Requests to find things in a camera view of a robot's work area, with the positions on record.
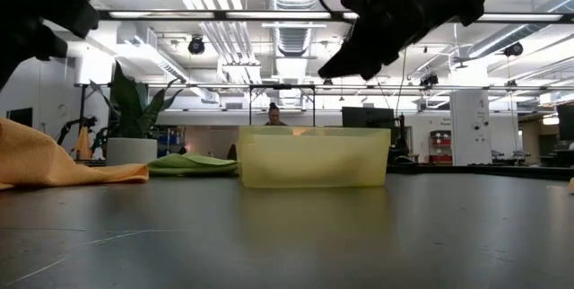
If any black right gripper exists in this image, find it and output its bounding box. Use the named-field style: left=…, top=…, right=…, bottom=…
left=317, top=0, right=434, bottom=82

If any red storage shelf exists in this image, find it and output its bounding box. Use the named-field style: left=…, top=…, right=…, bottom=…
left=429, top=130, right=453, bottom=164

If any person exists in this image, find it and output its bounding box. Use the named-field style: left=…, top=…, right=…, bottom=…
left=264, top=101, right=289, bottom=127

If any black wall screen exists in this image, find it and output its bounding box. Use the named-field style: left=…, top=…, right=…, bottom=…
left=6, top=107, right=34, bottom=127

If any black round ceiling fixture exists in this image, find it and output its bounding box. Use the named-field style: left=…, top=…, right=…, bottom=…
left=187, top=35, right=206, bottom=56
left=419, top=72, right=439, bottom=89
left=502, top=40, right=525, bottom=59

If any translucent yellow plastic bin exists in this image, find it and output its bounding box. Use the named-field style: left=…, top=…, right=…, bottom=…
left=237, top=126, right=392, bottom=189

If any white pillar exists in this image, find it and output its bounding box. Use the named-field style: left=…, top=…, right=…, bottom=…
left=449, top=89, right=493, bottom=166

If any green microfiber towel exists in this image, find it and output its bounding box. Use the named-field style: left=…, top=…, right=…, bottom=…
left=146, top=152, right=239, bottom=177

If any silver ventilation duct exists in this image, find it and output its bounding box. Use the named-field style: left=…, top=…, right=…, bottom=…
left=266, top=0, right=326, bottom=57

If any green plant in white pot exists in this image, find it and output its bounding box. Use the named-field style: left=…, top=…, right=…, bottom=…
left=88, top=60, right=185, bottom=167

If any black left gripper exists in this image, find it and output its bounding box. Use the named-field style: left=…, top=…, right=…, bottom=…
left=0, top=22, right=69, bottom=91

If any blue storage shelf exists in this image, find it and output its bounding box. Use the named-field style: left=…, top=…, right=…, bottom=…
left=157, top=127, right=186, bottom=146

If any black computer monitor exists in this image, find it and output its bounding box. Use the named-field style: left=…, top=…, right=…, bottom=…
left=341, top=106, right=396, bottom=128

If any dark background monitor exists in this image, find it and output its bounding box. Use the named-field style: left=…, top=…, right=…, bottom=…
left=557, top=103, right=574, bottom=143

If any black overhead light bar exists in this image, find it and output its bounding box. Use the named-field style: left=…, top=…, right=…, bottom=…
left=96, top=9, right=574, bottom=24

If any black table border frame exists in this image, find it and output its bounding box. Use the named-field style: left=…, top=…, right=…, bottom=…
left=385, top=164, right=574, bottom=181

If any orange background cloth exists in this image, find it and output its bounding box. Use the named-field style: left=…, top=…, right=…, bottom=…
left=74, top=125, right=94, bottom=161

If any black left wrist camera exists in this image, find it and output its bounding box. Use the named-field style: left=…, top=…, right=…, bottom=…
left=42, top=0, right=100, bottom=39

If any black vertical pole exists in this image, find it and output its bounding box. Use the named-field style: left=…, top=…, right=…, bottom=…
left=78, top=83, right=88, bottom=120

